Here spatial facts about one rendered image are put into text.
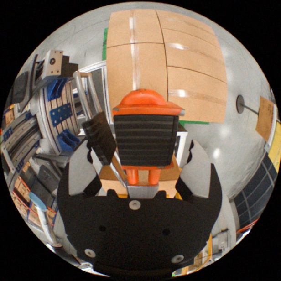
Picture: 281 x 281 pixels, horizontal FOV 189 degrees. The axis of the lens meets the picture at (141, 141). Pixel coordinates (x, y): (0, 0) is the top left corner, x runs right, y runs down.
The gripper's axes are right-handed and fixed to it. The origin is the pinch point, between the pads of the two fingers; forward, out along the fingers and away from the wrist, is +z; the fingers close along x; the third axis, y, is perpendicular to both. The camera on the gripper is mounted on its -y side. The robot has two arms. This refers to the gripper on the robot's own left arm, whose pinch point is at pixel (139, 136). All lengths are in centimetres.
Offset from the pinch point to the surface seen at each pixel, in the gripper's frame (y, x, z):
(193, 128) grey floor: 45, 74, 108
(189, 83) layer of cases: -13, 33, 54
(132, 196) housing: 14.6, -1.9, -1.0
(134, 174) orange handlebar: 7.1, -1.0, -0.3
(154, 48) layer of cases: -38, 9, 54
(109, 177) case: 29.9, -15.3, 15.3
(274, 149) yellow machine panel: 48, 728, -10
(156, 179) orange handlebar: 8.7, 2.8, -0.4
